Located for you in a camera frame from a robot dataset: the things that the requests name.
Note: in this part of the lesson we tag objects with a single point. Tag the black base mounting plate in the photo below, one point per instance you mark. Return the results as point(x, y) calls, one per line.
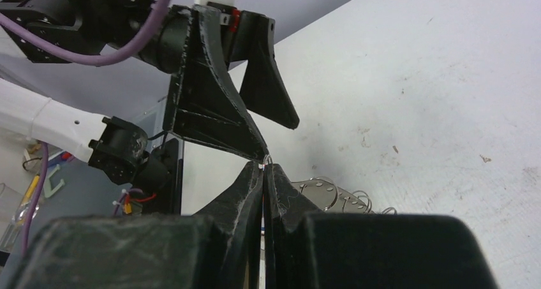
point(168, 199)

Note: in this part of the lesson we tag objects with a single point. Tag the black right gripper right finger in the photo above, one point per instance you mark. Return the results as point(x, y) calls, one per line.
point(306, 247)

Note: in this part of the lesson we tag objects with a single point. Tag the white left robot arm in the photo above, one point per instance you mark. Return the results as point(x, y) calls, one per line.
point(93, 43)

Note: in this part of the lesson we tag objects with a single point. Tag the perforated metal key plate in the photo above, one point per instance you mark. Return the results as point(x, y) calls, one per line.
point(329, 197)

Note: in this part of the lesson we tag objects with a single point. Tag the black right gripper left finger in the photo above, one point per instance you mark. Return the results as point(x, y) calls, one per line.
point(217, 247)

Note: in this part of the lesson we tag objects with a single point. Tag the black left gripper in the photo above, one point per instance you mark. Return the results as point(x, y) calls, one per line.
point(203, 105)

